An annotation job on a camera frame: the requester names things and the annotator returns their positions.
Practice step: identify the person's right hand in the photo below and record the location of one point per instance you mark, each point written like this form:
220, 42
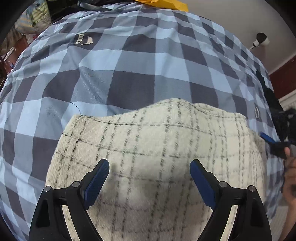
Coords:
287, 194

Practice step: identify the yellow bag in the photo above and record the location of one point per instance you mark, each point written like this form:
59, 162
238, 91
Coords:
166, 4

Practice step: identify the black garment on bed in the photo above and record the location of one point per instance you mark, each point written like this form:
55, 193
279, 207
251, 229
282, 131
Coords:
283, 120

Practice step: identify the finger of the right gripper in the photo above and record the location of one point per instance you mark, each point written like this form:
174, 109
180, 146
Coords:
267, 138

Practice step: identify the blue checkered bed sheet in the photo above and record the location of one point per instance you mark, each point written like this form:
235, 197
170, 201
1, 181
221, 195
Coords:
120, 59

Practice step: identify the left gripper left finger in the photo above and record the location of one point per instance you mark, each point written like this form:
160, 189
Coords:
48, 221

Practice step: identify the white black standing device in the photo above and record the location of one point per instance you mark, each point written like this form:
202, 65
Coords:
261, 40

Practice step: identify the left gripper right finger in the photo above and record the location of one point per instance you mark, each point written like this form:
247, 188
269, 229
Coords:
251, 222

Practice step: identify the pile of bedding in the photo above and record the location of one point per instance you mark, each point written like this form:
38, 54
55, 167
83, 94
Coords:
35, 19

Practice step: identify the cream plaid shirt jacket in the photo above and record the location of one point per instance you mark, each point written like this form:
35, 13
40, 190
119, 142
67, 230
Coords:
149, 193

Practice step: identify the red door right side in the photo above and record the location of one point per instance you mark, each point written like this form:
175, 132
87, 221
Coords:
284, 79

